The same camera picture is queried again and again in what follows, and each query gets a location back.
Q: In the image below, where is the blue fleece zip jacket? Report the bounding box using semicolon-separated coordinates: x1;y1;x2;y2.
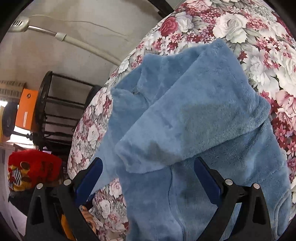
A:
95;39;292;240

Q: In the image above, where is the person's hand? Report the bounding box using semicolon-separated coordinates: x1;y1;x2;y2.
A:
80;205;96;233

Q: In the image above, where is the red bag with print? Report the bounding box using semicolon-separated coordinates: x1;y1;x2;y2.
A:
8;149;62;192

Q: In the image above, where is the orange box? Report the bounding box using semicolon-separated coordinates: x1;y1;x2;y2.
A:
15;88;38;132

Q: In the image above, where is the black round fan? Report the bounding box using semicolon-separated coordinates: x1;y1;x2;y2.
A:
1;102;18;137

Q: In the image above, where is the floral pink bed cover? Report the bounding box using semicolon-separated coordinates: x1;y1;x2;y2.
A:
67;1;295;240

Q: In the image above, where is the white hanging cable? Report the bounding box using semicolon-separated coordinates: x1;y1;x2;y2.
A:
28;14;130;42

